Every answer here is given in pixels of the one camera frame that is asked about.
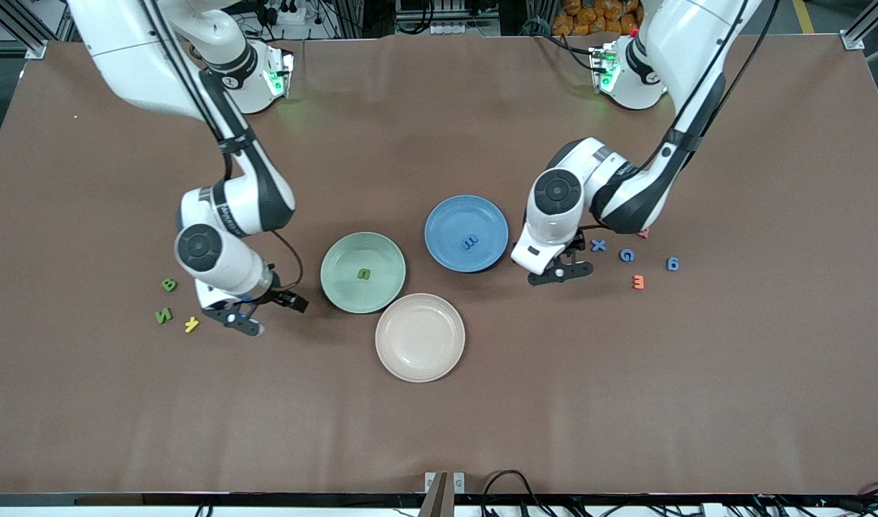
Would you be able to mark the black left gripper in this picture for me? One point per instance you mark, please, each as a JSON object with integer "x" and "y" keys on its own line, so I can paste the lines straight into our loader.
{"x": 578, "y": 243}

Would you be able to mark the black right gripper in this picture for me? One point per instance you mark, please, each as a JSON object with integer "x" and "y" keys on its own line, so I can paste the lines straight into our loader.
{"x": 276, "y": 295}

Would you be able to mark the blue foam letter X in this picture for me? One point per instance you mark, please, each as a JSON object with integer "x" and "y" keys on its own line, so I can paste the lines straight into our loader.
{"x": 598, "y": 245}

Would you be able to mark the blue foam letter G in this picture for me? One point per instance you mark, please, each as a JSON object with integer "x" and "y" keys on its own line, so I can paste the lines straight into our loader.
{"x": 622, "y": 255}

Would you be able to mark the blue foam letter M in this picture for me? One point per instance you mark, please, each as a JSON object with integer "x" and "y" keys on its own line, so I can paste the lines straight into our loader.
{"x": 470, "y": 243}

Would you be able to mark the green foam letter N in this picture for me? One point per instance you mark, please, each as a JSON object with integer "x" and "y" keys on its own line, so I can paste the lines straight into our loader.
{"x": 164, "y": 316}

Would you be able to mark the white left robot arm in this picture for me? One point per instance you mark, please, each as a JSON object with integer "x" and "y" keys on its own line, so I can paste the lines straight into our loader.
{"x": 546, "y": 237}

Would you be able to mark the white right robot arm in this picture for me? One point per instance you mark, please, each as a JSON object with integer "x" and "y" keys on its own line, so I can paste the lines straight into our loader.
{"x": 230, "y": 269}

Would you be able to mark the green plate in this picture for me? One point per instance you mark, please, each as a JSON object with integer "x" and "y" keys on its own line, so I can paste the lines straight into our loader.
{"x": 381, "y": 294}

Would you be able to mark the blue foam number 6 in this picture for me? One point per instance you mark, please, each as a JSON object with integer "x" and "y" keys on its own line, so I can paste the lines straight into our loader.
{"x": 668, "y": 265}

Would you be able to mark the yellow foam letter K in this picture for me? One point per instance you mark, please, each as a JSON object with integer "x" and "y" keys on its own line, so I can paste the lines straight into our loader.
{"x": 192, "y": 324}

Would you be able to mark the green foam letter B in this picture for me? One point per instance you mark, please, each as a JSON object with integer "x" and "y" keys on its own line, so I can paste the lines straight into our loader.
{"x": 169, "y": 285}

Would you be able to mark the blue plate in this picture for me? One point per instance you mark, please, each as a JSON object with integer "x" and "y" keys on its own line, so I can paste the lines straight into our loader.
{"x": 453, "y": 215}

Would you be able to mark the beige plate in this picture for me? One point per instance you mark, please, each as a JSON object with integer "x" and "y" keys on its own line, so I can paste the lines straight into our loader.
{"x": 420, "y": 337}

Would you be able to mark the matte table cover sheet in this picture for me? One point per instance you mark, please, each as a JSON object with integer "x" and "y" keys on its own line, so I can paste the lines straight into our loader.
{"x": 438, "y": 431}

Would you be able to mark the bag of orange fruit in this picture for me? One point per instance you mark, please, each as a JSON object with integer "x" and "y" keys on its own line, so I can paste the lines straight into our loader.
{"x": 589, "y": 18}

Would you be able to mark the white power strip with plugs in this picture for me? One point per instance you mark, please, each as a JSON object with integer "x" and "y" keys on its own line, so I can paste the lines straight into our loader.
{"x": 289, "y": 14}

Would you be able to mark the black table edge rail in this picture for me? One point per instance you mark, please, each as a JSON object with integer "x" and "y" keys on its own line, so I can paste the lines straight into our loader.
{"x": 266, "y": 499}

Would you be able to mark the metal bracket with post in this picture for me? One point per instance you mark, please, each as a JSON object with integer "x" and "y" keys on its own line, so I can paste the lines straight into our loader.
{"x": 459, "y": 482}

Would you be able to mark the aluminium frame post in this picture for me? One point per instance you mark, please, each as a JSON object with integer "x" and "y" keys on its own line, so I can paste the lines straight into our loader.
{"x": 858, "y": 34}
{"x": 1, "y": 49}

